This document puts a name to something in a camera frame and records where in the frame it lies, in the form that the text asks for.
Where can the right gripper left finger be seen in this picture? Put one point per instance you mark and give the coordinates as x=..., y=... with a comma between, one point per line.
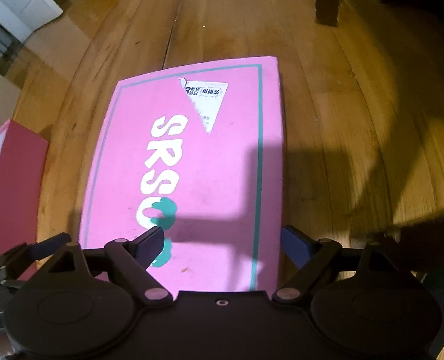
x=128, y=261

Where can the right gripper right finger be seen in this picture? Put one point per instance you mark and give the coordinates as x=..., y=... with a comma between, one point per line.
x=316, y=263

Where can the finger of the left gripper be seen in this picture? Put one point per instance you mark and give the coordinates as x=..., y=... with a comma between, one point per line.
x=43, y=249

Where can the pink box lid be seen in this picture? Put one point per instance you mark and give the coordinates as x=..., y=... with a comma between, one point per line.
x=196, y=150

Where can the pink open box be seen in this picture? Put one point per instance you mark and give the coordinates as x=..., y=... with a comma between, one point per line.
x=22, y=159

